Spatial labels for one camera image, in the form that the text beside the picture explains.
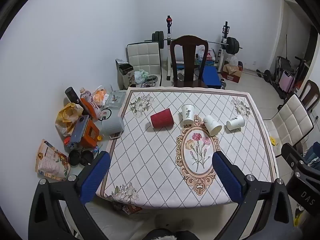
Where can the printed packet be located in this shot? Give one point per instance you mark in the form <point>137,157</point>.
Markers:
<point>126,207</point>

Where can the red ribbed paper cup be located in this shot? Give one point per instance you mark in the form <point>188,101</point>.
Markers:
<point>162,121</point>

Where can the pink suitcase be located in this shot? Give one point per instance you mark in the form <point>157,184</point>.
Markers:
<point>287,81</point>

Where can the blue grey device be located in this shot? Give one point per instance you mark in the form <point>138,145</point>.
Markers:
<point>79,128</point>

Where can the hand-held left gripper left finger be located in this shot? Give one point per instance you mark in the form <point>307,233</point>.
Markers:
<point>96,177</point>

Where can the pale green cloth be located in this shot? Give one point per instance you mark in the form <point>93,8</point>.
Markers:
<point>140,76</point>

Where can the orange carton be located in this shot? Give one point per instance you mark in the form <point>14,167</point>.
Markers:
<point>90,108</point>

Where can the floral diamond pattern tablecloth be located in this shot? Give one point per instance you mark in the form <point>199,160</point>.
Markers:
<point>155,155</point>

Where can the pink drink bottle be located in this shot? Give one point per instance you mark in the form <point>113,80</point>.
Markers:
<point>86,96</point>

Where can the blue bench pad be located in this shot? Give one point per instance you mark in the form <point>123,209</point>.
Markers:
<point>210,76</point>

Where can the blue cloth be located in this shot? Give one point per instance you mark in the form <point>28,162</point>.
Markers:
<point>313,152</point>

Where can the white cup with black print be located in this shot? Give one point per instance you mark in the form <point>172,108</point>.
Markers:
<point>188,114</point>
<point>235,122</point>

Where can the black barbell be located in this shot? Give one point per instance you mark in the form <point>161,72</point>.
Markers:
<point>231,45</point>

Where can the black folded stroller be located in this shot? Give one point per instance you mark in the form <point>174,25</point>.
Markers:
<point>287,65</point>

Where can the printed paper bag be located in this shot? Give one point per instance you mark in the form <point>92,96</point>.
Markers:
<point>51,160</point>

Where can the black cylinder bottle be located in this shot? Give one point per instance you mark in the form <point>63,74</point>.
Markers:
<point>73,95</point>

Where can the white weight bench rack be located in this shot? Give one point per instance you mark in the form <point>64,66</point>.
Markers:
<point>169,42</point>

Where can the orange plastic bag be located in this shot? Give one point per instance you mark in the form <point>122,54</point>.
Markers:
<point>99,96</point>

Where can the yellow plastic bag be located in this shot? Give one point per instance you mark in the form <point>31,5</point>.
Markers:
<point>67,118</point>

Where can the glass ashtray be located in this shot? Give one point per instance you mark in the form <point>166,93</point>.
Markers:
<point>115,99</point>

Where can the white padded chair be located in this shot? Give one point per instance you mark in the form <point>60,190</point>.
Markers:
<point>292,120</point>
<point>143,58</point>

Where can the orange box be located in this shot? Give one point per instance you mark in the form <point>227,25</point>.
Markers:
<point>90,137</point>

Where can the white speckled paper cup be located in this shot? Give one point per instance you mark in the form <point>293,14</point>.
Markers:
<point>212,125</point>

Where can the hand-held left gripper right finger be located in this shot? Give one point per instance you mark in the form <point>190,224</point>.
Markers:
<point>228,177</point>

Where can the dark wooden chair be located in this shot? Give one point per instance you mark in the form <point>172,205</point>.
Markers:
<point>188,62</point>
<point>310,95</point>

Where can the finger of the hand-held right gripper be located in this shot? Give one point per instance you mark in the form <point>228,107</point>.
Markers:
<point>290,152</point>

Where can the white plastic bag red print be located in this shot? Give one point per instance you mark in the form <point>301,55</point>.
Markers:
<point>205,52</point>

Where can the yellow toy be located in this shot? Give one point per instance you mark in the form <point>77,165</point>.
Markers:
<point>274,141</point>

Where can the cardboard box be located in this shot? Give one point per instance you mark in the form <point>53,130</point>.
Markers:
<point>232,73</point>

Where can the metal bowl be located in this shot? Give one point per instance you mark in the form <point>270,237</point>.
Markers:
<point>150,80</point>

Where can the clear plastic bag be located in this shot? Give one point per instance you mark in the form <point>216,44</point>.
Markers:
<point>233,60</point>

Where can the black dumbbell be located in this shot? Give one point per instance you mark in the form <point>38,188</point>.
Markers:
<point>265,75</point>

